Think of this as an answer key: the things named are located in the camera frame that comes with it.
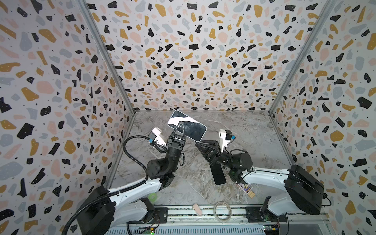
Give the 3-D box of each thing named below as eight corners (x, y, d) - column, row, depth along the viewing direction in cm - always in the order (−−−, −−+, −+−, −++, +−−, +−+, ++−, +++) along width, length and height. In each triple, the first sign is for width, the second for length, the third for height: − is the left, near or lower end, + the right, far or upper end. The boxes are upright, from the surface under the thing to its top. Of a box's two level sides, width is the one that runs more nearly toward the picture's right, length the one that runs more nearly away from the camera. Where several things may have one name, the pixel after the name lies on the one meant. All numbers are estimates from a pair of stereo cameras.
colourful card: (247, 194, 83) (248, 192, 81) (237, 184, 86) (238, 183, 84) (252, 188, 85) (253, 186, 83) (242, 178, 89) (243, 177, 87)
